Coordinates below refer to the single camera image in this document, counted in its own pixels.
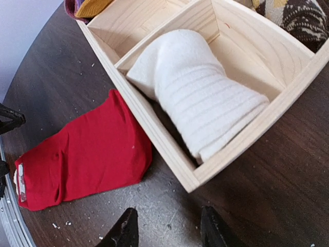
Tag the red sock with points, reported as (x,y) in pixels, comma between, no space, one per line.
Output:
(102,150)

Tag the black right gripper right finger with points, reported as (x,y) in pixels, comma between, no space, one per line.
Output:
(214,230)

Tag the rolled purple orange sock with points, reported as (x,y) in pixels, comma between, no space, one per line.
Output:
(85,10)

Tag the brown beige argyle sock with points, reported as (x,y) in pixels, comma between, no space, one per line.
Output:
(307,21)

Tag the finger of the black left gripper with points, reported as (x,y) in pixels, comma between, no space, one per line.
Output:
(15,119)

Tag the wooden compartment organizer box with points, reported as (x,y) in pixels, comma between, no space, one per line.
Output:
(253,51)

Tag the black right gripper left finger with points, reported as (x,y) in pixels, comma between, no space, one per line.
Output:
(124,233)

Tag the rolled white sock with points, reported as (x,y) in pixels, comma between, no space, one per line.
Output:
(180,72)

